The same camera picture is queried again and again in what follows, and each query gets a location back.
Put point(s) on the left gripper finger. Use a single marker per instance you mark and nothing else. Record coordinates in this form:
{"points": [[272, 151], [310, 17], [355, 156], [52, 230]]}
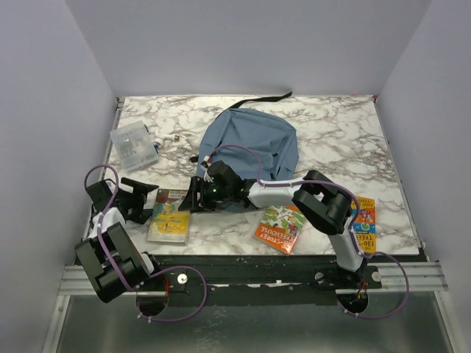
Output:
{"points": [[139, 216], [140, 190]]}

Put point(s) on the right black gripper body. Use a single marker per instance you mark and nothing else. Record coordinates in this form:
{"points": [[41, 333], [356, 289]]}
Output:
{"points": [[211, 195]]}

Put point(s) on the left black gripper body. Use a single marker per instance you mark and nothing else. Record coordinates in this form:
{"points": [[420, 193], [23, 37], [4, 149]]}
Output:
{"points": [[130, 200]]}

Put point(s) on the yellow cover book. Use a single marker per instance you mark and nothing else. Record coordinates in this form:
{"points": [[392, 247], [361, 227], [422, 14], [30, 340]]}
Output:
{"points": [[168, 224]]}

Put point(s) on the blue student backpack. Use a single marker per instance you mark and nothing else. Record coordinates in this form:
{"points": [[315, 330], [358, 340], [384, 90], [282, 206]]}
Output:
{"points": [[249, 137]]}

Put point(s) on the orange treehouse book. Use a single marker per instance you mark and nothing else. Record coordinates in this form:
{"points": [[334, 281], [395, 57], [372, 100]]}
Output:
{"points": [[280, 228]]}

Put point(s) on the yellow blue treehouse book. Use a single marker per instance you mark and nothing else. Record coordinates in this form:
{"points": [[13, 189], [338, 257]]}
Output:
{"points": [[365, 225]]}

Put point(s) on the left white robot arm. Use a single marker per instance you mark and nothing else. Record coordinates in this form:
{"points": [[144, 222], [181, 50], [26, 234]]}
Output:
{"points": [[113, 264]]}

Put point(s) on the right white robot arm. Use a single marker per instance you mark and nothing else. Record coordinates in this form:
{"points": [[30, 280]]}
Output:
{"points": [[324, 204]]}

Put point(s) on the clear plastic storage box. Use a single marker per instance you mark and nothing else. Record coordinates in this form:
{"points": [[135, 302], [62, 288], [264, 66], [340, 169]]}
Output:
{"points": [[134, 146]]}

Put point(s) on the white plastic fitting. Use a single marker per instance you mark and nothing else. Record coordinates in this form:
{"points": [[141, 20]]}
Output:
{"points": [[159, 141]]}

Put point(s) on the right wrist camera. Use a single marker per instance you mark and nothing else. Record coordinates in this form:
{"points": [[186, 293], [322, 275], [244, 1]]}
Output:
{"points": [[205, 165]]}

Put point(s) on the aluminium mounting rail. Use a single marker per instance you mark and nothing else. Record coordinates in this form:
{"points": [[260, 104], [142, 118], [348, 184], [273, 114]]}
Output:
{"points": [[417, 277]]}

